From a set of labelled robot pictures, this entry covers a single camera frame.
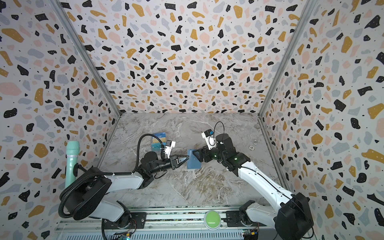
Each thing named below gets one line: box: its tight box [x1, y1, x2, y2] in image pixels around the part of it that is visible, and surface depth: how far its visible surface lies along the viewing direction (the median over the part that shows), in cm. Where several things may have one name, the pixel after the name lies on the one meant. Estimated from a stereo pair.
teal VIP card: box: [151, 142, 162, 152], surface depth 99 cm
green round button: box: [204, 210, 222, 231], surface depth 75 cm
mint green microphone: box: [65, 140, 80, 190], surface depth 63 cm
